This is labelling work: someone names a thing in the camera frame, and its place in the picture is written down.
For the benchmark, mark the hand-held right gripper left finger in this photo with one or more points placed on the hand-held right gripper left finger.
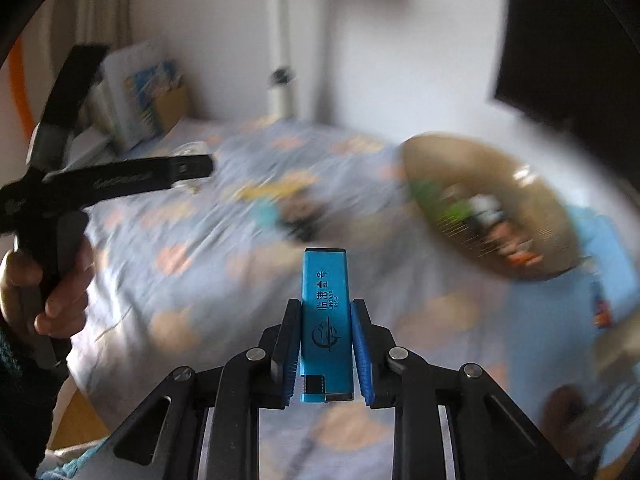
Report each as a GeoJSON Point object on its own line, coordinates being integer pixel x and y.
{"type": "Point", "coordinates": [287, 360]}

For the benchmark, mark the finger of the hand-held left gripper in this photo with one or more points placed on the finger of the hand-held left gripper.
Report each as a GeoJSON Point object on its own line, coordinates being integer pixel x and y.
{"type": "Point", "coordinates": [125, 180]}
{"type": "Point", "coordinates": [70, 90]}

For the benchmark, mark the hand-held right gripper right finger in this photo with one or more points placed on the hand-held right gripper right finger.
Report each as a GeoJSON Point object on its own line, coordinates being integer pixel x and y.
{"type": "Point", "coordinates": [362, 360]}

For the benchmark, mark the blue lighter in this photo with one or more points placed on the blue lighter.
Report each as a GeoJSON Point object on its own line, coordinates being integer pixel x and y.
{"type": "Point", "coordinates": [325, 300]}

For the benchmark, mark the green plastic toy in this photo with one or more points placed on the green plastic toy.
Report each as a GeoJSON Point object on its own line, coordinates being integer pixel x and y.
{"type": "Point", "coordinates": [430, 195]}

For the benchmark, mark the small colourful cartoon figures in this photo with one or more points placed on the small colourful cartoon figures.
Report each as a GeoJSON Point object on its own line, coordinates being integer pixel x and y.
{"type": "Point", "coordinates": [520, 255]}

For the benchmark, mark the blue and white figure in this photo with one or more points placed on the blue and white figure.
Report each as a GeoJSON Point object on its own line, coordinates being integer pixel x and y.
{"type": "Point", "coordinates": [482, 207]}

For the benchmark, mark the brown wooden bowl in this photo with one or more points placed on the brown wooden bowl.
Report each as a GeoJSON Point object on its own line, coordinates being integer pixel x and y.
{"type": "Point", "coordinates": [545, 200]}

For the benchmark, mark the person's left forearm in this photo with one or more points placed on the person's left forearm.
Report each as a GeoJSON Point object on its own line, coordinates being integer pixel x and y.
{"type": "Point", "coordinates": [25, 400]}

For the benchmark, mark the person's left hand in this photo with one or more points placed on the person's left hand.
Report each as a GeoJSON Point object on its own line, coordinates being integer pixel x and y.
{"type": "Point", "coordinates": [70, 305]}

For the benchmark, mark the orange strip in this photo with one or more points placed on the orange strip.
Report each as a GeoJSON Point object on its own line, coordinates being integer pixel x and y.
{"type": "Point", "coordinates": [20, 90]}

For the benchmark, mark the row of upright books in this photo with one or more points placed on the row of upright books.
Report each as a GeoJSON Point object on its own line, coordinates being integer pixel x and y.
{"type": "Point", "coordinates": [130, 90]}

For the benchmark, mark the beige curtain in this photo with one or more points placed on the beige curtain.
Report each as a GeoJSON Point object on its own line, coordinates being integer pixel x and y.
{"type": "Point", "coordinates": [100, 5]}

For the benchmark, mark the printed bed sheet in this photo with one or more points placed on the printed bed sheet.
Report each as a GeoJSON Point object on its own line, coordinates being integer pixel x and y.
{"type": "Point", "coordinates": [200, 285]}

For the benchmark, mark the black round object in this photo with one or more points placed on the black round object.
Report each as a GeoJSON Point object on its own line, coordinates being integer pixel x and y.
{"type": "Point", "coordinates": [302, 222]}

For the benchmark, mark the light blue plastic toy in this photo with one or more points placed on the light blue plastic toy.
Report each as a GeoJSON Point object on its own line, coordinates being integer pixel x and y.
{"type": "Point", "coordinates": [266, 215]}

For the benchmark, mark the white pole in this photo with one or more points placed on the white pole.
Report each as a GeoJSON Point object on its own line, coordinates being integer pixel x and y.
{"type": "Point", "coordinates": [281, 35]}

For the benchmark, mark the dark blurred object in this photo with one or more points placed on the dark blurred object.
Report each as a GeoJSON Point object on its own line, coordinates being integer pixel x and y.
{"type": "Point", "coordinates": [590, 420]}

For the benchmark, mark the light blue cloth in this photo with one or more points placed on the light blue cloth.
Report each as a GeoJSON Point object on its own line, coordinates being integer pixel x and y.
{"type": "Point", "coordinates": [75, 462]}

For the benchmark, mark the dark screen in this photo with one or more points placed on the dark screen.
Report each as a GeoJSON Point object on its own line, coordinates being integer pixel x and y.
{"type": "Point", "coordinates": [565, 50]}

